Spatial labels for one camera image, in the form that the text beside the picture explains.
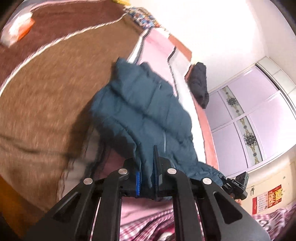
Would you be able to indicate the colourful patterned pillow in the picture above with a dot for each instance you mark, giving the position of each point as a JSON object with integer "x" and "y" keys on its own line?
{"x": 142, "y": 17}

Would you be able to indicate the pink plaid clothing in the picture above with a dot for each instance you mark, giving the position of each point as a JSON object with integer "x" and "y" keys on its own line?
{"x": 279, "y": 224}

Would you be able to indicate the brown fleece blanket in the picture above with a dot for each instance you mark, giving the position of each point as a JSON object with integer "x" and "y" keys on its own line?
{"x": 47, "y": 82}

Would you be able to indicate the terracotta bed sheet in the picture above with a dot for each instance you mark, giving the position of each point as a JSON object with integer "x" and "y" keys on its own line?
{"x": 181, "y": 67}

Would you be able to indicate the red paper calendar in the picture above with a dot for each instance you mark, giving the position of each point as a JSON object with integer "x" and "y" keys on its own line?
{"x": 267, "y": 200}

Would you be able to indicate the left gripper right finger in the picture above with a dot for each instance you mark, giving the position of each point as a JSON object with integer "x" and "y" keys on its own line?
{"x": 163, "y": 184}

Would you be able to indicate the orange white tissue pack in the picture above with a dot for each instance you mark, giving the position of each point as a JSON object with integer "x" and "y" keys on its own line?
{"x": 17, "y": 28}

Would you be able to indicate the black folded garment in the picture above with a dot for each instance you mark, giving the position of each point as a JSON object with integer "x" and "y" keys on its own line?
{"x": 197, "y": 82}

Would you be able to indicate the teal puffer jacket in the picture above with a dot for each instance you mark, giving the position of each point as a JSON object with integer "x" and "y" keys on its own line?
{"x": 137, "y": 113}

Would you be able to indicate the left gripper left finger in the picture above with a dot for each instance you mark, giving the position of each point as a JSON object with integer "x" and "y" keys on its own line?
{"x": 129, "y": 179}

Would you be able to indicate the yellow cloth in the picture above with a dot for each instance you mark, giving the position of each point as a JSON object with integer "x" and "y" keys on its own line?
{"x": 122, "y": 2}

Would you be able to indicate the lilac wardrobe sliding doors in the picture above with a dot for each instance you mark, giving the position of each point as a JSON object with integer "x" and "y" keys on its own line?
{"x": 252, "y": 119}

